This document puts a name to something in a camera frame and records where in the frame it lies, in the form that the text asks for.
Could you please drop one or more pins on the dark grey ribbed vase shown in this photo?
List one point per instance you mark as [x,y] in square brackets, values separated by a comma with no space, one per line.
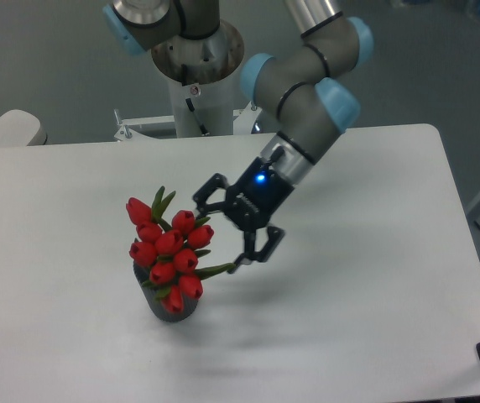
[175,307]

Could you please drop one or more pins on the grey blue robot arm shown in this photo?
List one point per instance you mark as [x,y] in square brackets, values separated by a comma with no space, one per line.
[302,92]

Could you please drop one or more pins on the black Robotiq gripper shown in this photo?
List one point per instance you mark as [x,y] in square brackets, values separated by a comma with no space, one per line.
[261,197]

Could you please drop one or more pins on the white metal base frame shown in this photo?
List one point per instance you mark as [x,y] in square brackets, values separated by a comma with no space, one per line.
[194,123]

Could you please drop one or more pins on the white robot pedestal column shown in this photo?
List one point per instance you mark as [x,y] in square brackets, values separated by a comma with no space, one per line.
[201,70]

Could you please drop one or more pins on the white chair armrest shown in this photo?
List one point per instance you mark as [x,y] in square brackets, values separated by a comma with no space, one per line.
[20,129]

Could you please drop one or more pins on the red tulip bouquet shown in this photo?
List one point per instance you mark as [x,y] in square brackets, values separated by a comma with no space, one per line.
[171,251]

